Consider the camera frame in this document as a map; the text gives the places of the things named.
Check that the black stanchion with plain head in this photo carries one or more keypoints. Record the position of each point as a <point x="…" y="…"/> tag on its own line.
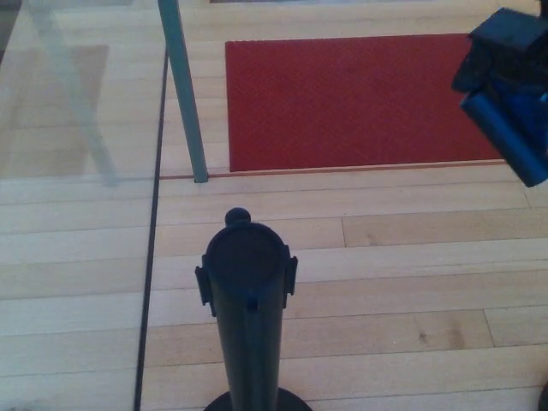
<point x="250" y="342"/>

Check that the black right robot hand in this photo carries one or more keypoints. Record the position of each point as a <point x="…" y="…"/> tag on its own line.
<point x="505" y="43"/>

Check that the grey metal railing post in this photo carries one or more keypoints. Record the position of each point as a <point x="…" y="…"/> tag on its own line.
<point x="184" y="94"/>

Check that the clear glass panel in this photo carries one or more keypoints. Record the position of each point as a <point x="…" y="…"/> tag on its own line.
<point x="64" y="257"/>

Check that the red textured floor mat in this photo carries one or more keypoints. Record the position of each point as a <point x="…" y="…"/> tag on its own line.
<point x="342" y="107"/>

